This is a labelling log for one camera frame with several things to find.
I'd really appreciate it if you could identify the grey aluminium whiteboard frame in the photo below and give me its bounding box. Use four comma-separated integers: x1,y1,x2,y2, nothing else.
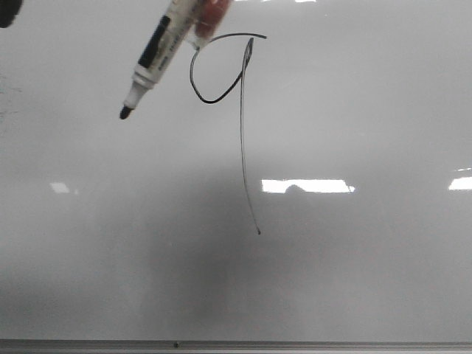
1,339,471,353

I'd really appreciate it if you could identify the white whiteboard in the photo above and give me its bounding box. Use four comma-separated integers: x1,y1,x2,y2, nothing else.
1,1,471,341

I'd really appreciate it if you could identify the black whiteboard marker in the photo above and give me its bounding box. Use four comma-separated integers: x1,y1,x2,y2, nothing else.
119,1,209,119

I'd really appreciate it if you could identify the black fabric covered gripper finger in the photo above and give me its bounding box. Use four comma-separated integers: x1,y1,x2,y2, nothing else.
0,0,23,28

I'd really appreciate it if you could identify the red magnet taped on marker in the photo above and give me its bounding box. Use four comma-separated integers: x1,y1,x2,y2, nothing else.
191,0,232,50

